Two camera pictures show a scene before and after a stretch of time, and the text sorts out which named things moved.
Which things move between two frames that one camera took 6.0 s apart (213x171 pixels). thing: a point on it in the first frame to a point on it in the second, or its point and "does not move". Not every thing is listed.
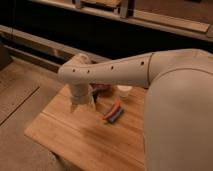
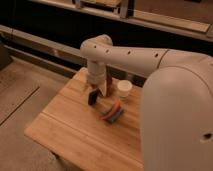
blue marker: (116, 116) does not move
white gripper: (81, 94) to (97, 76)
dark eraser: (94, 94) does not move
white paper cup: (124, 90) does not move
